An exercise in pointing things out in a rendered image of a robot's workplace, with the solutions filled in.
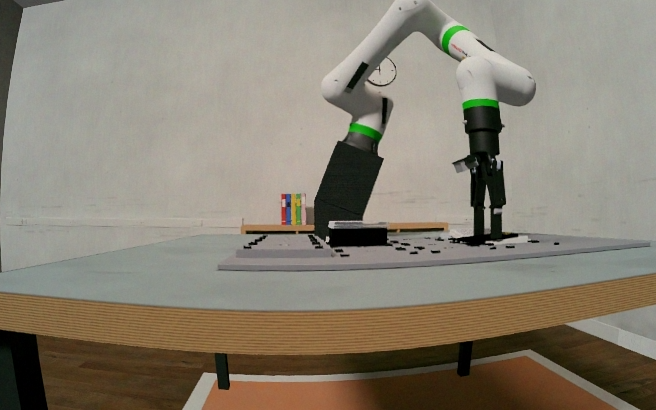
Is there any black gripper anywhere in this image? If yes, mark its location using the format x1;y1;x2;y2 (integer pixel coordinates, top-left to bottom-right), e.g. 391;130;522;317
468;131;506;239

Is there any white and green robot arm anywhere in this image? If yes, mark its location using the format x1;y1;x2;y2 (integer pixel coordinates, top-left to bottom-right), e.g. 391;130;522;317
321;0;536;156

